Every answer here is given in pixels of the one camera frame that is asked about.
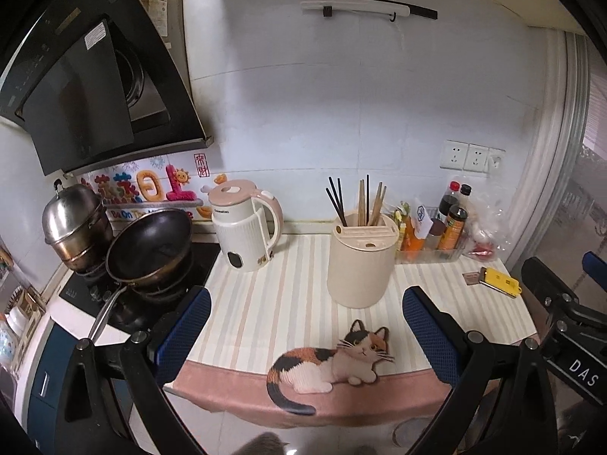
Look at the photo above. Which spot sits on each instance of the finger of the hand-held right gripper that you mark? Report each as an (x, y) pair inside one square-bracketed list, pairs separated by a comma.
[(596, 270), (545, 284)]

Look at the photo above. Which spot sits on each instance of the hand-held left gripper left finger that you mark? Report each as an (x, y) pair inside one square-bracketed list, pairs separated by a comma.
[(185, 327)]

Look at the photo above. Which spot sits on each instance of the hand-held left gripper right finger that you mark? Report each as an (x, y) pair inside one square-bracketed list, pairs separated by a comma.
[(427, 331)]

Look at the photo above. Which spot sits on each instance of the cream utensil holder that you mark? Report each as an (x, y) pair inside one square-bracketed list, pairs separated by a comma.
[(360, 270)]

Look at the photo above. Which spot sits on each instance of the wooden chopstick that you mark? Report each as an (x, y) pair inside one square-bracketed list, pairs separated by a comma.
[(382, 201), (377, 204), (362, 204)]

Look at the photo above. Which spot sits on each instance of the yellow plastic tool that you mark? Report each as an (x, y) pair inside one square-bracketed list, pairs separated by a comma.
[(500, 283)]

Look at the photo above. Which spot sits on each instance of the red packet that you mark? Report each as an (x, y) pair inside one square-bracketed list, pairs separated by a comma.
[(480, 250)]

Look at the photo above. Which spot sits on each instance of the black induction cooktop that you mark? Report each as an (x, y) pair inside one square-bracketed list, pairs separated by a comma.
[(205, 256)]

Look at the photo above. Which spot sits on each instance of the clear plastic organiser tray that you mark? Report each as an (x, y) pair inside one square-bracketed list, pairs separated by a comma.
[(427, 257)]

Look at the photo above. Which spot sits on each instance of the black frying pan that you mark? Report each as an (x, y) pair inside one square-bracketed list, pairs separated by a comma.
[(151, 246)]

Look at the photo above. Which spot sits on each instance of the clear plastic bag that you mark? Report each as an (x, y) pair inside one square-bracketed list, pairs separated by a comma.
[(488, 213)]

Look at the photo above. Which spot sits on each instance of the small spice jar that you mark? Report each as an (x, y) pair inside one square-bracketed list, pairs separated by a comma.
[(434, 237)]

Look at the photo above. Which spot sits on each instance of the grey slipper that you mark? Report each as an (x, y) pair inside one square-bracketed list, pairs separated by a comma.
[(410, 431)]

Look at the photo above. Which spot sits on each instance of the orange-label sauce jar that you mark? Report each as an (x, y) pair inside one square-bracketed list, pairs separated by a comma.
[(453, 232)]

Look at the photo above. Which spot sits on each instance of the striped cat-print mat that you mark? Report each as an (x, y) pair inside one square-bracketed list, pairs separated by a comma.
[(284, 294)]

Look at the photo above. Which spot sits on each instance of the green yellow packet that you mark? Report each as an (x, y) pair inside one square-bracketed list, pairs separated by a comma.
[(402, 227)]

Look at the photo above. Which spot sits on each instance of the pink white electric kettle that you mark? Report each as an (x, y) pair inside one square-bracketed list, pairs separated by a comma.
[(242, 232)]

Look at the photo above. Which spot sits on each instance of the red-capped dark sauce bottle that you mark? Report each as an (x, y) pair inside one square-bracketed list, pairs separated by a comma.
[(448, 204)]

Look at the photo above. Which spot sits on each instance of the blue cabinet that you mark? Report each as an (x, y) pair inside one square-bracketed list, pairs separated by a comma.
[(52, 365)]

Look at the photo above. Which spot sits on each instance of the steel steamer pot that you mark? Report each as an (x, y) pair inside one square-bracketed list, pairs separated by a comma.
[(71, 218)]

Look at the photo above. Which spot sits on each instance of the colourful printed packaging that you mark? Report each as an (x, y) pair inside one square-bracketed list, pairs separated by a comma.
[(19, 313)]

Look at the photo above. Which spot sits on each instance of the black range hood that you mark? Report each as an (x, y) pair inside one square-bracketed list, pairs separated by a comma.
[(71, 104)]

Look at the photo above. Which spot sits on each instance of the white wall outlet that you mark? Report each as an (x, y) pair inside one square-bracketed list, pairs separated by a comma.
[(476, 159), (454, 155), (496, 159)]

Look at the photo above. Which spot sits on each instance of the white wall hook rack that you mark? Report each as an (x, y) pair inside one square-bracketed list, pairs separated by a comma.
[(360, 5)]

